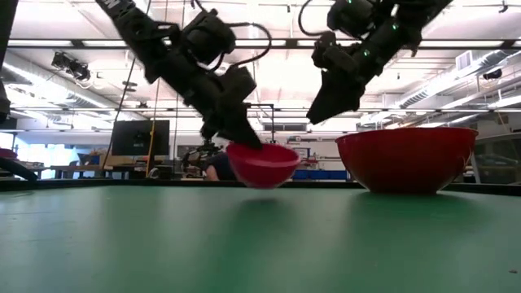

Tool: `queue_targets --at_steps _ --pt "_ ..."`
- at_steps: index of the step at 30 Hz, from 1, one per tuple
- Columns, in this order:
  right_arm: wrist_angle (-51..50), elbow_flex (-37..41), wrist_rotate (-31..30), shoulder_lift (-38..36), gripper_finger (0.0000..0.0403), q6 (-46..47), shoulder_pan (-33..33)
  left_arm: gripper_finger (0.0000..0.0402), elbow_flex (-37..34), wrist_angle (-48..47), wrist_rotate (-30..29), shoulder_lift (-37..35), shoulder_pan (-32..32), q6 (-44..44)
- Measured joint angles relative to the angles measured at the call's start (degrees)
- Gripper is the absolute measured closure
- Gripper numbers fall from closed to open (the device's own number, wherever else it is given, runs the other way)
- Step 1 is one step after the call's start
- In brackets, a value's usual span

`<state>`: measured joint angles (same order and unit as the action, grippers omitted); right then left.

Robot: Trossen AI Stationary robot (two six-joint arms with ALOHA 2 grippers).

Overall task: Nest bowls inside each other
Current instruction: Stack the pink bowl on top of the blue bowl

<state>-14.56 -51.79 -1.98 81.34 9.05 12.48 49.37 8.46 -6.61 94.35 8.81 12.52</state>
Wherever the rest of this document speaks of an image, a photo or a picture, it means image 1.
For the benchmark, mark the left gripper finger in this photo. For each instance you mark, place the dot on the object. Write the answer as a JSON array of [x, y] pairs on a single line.
[[242, 130], [210, 130]]

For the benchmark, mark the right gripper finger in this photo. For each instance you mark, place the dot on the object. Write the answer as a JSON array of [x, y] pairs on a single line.
[[335, 97]]

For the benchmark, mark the small pink bowl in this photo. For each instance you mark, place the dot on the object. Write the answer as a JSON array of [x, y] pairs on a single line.
[[264, 169]]

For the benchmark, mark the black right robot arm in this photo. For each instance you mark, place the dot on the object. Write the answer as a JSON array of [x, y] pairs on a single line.
[[407, 16]]

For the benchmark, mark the black background robot arm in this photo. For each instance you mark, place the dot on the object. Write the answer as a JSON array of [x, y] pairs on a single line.
[[199, 154]]

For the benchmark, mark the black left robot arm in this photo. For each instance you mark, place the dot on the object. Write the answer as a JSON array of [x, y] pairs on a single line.
[[138, 36]]

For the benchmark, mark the person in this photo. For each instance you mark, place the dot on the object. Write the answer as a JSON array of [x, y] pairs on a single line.
[[220, 167]]

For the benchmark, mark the black computer monitor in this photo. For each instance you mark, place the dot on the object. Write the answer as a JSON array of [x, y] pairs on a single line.
[[140, 137]]

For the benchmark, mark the blue storage bins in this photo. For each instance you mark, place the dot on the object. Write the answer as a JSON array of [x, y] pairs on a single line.
[[321, 175]]

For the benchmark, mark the large red bowl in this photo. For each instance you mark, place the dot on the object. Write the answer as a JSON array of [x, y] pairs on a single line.
[[407, 163]]

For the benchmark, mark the wooden work table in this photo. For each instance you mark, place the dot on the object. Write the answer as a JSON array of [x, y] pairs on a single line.
[[97, 167]]

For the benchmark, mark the black ceiling-mounted device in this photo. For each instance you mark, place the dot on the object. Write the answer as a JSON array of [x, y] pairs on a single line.
[[71, 65]]

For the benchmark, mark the green table mat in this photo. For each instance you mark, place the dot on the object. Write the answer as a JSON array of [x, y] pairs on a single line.
[[122, 244]]

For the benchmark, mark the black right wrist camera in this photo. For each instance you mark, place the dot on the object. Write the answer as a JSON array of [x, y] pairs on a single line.
[[334, 53]]

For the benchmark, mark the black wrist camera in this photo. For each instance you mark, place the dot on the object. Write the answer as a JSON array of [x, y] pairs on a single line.
[[334, 53], [209, 36]]

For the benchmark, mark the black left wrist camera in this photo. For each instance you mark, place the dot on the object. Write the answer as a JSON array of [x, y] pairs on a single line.
[[209, 36]]

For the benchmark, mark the black dome camera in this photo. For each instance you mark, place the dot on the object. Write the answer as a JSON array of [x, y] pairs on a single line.
[[492, 74]]

